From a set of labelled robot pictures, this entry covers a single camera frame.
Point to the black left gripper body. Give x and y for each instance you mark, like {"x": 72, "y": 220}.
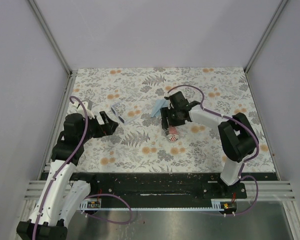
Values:
{"x": 94, "y": 129}

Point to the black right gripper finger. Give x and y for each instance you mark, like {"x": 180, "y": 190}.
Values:
{"x": 174, "y": 130}
{"x": 165, "y": 116}

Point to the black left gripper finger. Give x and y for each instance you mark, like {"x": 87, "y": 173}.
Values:
{"x": 104, "y": 117}
{"x": 109, "y": 127}

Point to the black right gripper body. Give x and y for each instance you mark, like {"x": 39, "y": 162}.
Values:
{"x": 175, "y": 116}

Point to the light blue cleaning cloth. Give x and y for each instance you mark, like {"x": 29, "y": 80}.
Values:
{"x": 159, "y": 104}

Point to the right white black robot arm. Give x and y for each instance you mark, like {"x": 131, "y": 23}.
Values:
{"x": 237, "y": 136}

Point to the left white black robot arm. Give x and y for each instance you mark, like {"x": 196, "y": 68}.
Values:
{"x": 54, "y": 210}

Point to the floral pattern table mat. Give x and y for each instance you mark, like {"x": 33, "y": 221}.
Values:
{"x": 141, "y": 145}

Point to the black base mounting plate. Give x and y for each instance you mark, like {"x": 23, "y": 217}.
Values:
{"x": 127, "y": 185}

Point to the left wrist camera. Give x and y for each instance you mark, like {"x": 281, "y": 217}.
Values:
{"x": 85, "y": 108}

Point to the white slotted cable duct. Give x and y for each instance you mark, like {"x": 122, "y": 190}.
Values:
{"x": 151, "y": 203}

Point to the left aluminium frame post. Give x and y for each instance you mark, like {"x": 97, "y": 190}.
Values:
{"x": 49, "y": 35}

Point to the aluminium frame post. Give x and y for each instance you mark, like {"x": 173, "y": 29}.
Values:
{"x": 266, "y": 34}
{"x": 49, "y": 35}

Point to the right aluminium frame post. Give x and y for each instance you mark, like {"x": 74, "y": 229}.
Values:
{"x": 266, "y": 34}

